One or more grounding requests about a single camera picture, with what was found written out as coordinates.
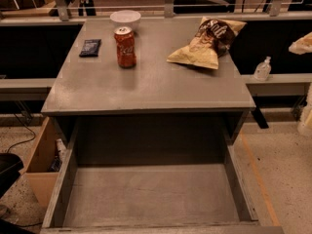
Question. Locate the grey bench rail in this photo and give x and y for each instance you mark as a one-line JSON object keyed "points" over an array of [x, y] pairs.
{"points": [[276, 85]]}

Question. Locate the open grey top drawer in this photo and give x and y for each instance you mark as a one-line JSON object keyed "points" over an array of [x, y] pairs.
{"points": [[152, 174]]}

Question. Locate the dark blue snack packet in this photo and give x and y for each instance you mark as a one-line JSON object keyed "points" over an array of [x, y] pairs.
{"points": [[90, 48]]}

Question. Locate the grey cabinet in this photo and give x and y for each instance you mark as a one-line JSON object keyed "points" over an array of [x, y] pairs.
{"points": [[98, 85]]}

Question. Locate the white bowl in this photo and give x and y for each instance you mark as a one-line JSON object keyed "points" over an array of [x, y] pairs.
{"points": [[126, 18]]}

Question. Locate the red coke can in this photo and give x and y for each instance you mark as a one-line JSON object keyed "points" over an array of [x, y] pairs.
{"points": [[125, 43]]}

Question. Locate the yellow brown chip bag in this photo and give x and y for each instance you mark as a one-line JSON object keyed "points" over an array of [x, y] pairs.
{"points": [[212, 40]]}

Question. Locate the items inside cardboard box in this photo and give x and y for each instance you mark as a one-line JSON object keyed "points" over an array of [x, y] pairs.
{"points": [[59, 156]]}

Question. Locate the clear sanitizer bottle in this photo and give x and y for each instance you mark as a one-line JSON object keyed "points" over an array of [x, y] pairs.
{"points": [[262, 71]]}

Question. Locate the cardboard box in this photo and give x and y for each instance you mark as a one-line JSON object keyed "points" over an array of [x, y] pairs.
{"points": [[42, 155]]}

